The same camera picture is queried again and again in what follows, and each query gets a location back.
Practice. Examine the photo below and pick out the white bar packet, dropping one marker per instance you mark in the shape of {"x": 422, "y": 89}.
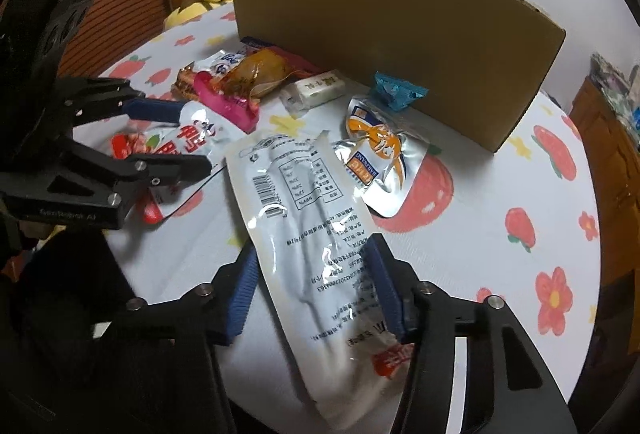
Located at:
{"x": 315, "y": 88}

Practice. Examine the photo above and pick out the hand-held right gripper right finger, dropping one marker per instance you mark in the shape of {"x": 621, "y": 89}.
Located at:
{"x": 390, "y": 299}

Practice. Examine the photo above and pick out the copper foil snack packet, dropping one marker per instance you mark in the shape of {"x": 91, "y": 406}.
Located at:
{"x": 185, "y": 86}

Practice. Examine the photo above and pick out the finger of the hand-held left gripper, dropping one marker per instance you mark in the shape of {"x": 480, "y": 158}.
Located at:
{"x": 175, "y": 168}
{"x": 155, "y": 111}

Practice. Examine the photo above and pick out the blue candy wrapper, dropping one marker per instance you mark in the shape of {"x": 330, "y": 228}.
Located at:
{"x": 395, "y": 91}

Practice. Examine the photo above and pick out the cardboard box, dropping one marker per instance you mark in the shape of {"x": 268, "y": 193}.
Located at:
{"x": 400, "y": 38}

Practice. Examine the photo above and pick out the patterned cloth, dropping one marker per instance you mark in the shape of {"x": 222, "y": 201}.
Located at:
{"x": 615, "y": 88}

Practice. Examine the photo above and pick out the white and blue snack packet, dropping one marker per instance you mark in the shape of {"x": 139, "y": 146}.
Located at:
{"x": 222, "y": 61}

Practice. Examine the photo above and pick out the yellow plush toy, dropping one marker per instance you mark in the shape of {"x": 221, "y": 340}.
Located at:
{"x": 195, "y": 8}

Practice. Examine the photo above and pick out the red and white snack packet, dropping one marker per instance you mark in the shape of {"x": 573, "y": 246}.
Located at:
{"x": 200, "y": 136}

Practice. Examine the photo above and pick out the wooden desk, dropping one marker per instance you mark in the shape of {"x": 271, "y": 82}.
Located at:
{"x": 610, "y": 158}

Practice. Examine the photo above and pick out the pink snack packet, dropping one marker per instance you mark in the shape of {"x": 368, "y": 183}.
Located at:
{"x": 225, "y": 106}

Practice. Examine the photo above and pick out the silver and orange pouch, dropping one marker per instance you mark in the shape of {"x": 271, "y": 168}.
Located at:
{"x": 380, "y": 153}

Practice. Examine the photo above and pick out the clear brown snack packet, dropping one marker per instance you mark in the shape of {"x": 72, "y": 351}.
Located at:
{"x": 260, "y": 71}

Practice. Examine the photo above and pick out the large white snack packet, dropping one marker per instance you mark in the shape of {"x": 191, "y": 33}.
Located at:
{"x": 300, "y": 264}

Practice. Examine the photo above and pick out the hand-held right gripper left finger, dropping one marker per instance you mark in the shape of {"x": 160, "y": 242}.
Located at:
{"x": 241, "y": 299}

